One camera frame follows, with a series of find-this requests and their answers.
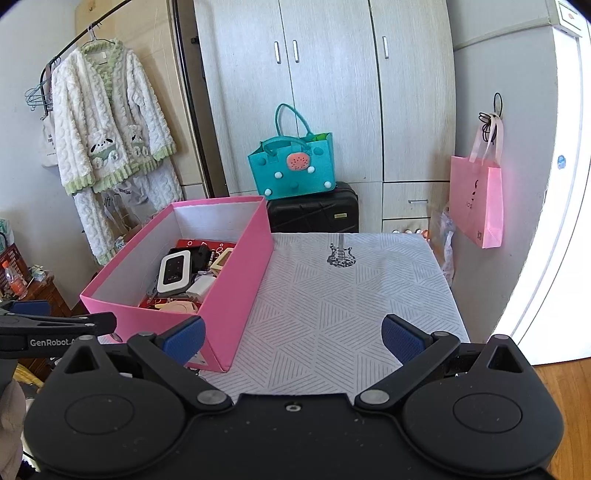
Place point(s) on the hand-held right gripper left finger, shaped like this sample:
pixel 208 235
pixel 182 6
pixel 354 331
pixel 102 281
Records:
pixel 187 339

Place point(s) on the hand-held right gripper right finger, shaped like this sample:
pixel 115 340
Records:
pixel 401 339

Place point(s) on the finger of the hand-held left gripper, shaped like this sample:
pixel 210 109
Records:
pixel 69 325
pixel 30 307

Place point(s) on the white charger plug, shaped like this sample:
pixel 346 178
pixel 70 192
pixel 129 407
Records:
pixel 202 288

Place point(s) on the pocket wifi router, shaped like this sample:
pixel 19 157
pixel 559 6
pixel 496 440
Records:
pixel 174 274

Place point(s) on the pink cardboard box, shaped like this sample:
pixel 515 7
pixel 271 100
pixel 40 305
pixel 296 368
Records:
pixel 240 286

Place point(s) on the beige hair claw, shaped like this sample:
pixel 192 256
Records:
pixel 222 258

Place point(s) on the wooden cabinet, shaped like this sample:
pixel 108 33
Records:
pixel 51 295

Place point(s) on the orange drink bottle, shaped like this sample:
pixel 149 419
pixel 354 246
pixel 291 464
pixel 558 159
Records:
pixel 14 281

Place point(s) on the green packet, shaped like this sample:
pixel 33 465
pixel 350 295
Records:
pixel 5 235

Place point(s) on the black rubber case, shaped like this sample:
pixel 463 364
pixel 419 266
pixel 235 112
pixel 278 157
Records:
pixel 202 258

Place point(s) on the red printed paper liner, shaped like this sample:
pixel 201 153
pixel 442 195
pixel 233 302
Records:
pixel 191 243

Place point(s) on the clear plastic bag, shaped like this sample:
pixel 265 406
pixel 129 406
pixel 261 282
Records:
pixel 445 244

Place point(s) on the white plastic bag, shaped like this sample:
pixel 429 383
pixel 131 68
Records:
pixel 124 196

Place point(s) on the black suitcase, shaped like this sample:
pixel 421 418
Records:
pixel 314 214

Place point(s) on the pink gift bag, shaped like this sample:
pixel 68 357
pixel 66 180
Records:
pixel 475 203

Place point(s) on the white tote bag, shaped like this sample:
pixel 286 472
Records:
pixel 48 143

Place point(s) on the teal felt handbag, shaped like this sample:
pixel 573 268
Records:
pixel 277 175

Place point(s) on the white refrigerator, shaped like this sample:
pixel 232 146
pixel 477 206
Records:
pixel 531 184

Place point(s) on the white fleece robe jacket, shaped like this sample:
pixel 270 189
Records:
pixel 106 115

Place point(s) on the blue fridge magnet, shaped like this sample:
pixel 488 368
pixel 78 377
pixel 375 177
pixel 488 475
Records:
pixel 561 162

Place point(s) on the light wooden wardrobe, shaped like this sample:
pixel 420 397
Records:
pixel 332 92

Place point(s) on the black clothes rack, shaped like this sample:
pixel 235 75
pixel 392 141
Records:
pixel 111 15

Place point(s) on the black vertical frame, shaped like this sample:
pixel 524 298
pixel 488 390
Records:
pixel 184 27

